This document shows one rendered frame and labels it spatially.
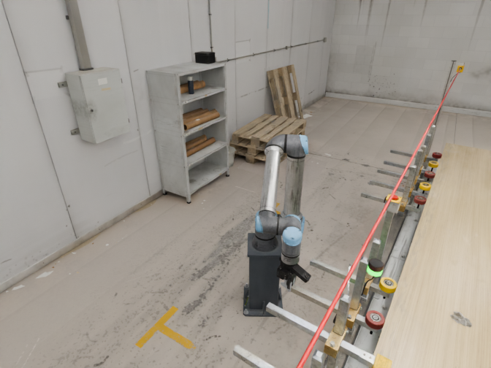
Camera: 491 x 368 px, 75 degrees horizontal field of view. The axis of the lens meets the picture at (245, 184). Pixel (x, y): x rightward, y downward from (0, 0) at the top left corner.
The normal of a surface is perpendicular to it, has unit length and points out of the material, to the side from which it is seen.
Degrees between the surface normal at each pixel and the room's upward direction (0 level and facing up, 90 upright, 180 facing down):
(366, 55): 90
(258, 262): 90
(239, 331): 0
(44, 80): 90
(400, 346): 0
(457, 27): 90
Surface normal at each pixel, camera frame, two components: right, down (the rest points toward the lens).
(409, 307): 0.00, -0.88
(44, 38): 0.85, 0.25
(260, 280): -0.02, 0.47
